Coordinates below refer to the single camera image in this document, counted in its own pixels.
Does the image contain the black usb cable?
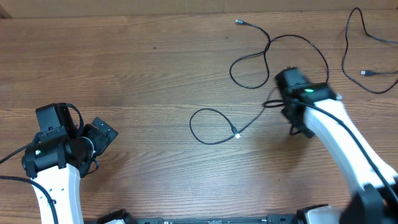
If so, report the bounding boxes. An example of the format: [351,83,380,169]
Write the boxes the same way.
[228,18,330,90]
[188,88,277,146]
[341,7,398,95]

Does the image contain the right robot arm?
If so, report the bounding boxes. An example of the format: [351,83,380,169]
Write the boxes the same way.
[275,67,397,223]

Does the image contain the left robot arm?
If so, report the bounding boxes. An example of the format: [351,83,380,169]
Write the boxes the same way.
[22,103,118,223]

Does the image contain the black aluminium mounting rail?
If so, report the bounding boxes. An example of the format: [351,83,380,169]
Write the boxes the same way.
[86,203,330,224]

